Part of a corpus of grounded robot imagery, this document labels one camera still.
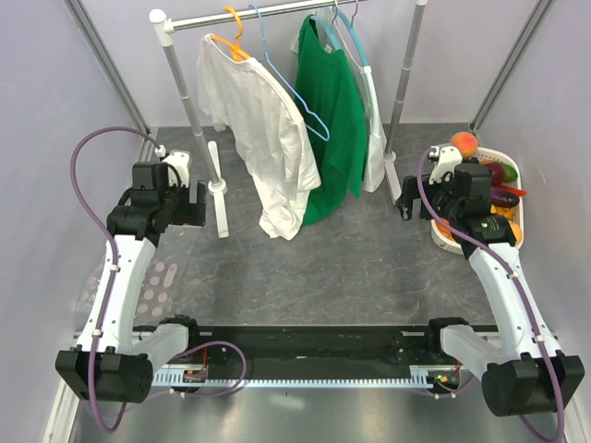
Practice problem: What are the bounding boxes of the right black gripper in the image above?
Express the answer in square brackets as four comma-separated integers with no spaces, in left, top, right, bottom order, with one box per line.
[395,172,464,222]

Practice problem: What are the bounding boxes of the clear pink-dotted zip bag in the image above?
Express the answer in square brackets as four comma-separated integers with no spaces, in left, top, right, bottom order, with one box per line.
[75,226,205,330]

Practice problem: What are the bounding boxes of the orange toy fruit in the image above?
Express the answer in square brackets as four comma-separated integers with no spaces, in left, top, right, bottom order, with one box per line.
[434,219,457,244]

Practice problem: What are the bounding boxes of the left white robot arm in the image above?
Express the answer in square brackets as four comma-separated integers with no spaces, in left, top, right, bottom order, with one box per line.
[55,152,207,403]

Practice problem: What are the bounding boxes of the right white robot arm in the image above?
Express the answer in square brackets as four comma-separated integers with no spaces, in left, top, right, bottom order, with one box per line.
[396,163,585,416]

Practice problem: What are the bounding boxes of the white tank top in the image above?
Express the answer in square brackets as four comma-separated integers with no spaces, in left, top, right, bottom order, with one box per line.
[310,15,386,193]

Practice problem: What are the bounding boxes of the white fruit basket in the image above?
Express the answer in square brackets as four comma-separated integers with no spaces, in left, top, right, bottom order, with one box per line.
[430,147,526,255]

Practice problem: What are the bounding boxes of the peach toy fruit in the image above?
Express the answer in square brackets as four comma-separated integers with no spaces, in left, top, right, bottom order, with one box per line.
[450,132,478,160]

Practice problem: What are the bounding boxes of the dark red mangosteen toy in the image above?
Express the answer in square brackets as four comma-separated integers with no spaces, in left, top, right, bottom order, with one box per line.
[482,162,506,186]

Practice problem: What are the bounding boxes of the purple eggplant toy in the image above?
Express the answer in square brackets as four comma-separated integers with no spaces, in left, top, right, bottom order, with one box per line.
[490,186,520,209]

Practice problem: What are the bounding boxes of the red chili pepper toy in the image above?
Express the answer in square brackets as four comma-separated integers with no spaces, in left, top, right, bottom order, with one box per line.
[498,185,527,198]

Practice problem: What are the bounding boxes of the yellow-orange mango toy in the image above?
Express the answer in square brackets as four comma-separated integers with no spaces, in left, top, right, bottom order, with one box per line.
[509,220,524,248]

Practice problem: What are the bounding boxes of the white t-shirt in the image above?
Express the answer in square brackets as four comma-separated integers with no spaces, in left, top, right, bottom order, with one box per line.
[197,33,321,240]

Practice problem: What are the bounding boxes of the green t-shirt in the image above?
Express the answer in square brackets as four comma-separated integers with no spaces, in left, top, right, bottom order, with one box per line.
[295,16,368,226]

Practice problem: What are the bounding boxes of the orange hanger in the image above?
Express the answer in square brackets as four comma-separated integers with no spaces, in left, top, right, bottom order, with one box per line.
[210,6,250,62]

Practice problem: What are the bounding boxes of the silver clothes rack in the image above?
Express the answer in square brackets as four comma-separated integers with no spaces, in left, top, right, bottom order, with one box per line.
[150,1,428,238]

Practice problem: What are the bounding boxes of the teal padded hanger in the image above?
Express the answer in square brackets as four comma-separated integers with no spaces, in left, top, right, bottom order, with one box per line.
[312,6,369,72]

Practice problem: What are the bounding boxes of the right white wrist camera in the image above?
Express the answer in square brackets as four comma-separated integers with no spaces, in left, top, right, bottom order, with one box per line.
[428,145,464,185]

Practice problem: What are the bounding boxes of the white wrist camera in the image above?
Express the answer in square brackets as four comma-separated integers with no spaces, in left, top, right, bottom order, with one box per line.
[154,145,191,187]
[428,145,464,185]

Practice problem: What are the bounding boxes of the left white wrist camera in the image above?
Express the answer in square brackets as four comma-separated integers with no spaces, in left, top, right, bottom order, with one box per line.
[154,145,191,187]

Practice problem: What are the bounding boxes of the right aluminium frame post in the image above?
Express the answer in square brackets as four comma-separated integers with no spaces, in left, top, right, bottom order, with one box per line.
[469,0,555,134]

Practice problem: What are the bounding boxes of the aluminium frame post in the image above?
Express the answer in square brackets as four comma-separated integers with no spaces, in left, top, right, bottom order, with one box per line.
[64,0,149,130]
[469,0,555,134]

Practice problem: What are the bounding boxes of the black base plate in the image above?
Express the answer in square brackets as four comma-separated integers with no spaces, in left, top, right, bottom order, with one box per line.
[133,323,504,382]

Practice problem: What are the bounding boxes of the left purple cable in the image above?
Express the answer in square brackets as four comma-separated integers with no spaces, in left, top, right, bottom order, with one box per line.
[69,126,247,434]

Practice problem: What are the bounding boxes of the slotted cable duct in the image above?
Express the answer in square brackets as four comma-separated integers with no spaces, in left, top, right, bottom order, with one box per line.
[151,366,452,389]

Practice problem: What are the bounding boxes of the light blue wire hanger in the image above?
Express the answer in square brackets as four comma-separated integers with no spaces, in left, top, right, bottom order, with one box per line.
[248,4,331,141]

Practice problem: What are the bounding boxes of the left aluminium frame post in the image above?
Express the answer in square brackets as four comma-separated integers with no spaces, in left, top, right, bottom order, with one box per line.
[64,0,149,130]

